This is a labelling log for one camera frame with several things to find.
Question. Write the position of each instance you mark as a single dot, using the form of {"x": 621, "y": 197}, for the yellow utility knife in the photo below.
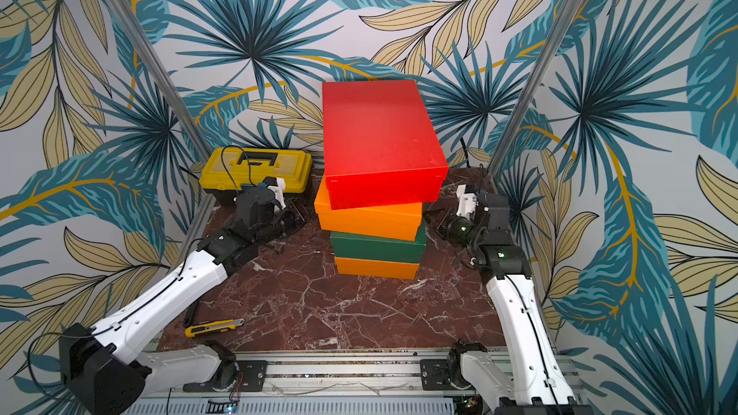
{"x": 215, "y": 327}

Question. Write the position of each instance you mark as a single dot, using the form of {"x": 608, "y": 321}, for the left aluminium corner post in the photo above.
{"x": 141, "y": 44}

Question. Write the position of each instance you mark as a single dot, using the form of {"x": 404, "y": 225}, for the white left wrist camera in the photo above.
{"x": 276, "y": 186}

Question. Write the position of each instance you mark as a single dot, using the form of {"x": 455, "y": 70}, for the green shoebox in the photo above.
{"x": 371, "y": 248}

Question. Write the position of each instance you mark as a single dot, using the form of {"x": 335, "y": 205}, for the red shoebox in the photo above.
{"x": 380, "y": 147}

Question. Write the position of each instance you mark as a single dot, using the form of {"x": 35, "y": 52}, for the right aluminium corner post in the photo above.
{"x": 549, "y": 49}

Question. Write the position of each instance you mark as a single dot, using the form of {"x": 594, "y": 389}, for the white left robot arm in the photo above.
{"x": 105, "y": 365}

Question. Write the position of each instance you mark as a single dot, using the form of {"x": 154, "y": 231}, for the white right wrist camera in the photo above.
{"x": 467, "y": 201}

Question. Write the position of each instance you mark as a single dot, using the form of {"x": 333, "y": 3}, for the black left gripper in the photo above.
{"x": 300, "y": 221}

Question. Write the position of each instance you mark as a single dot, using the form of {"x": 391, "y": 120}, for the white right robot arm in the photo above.
{"x": 536, "y": 384}

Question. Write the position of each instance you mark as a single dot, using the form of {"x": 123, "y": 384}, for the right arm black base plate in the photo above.
{"x": 438, "y": 374}

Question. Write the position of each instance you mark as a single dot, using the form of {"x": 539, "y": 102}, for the small orange shoebox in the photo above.
{"x": 378, "y": 269}

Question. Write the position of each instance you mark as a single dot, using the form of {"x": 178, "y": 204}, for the red pipe wrench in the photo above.
{"x": 189, "y": 316}

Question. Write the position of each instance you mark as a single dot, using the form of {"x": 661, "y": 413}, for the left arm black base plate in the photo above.
{"x": 251, "y": 376}

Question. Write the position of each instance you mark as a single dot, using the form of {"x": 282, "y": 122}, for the yellow black plastic toolbox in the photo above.
{"x": 232, "y": 169}

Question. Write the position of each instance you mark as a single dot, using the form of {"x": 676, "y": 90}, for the aluminium corner post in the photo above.
{"x": 549, "y": 49}
{"x": 141, "y": 44}

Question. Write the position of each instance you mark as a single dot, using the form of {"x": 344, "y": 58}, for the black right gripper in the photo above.
{"x": 448, "y": 225}

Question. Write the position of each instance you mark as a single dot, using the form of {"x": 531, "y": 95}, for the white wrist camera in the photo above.
{"x": 467, "y": 201}
{"x": 276, "y": 186}

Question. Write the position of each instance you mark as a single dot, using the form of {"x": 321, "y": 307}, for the large orange shoebox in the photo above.
{"x": 400, "y": 222}

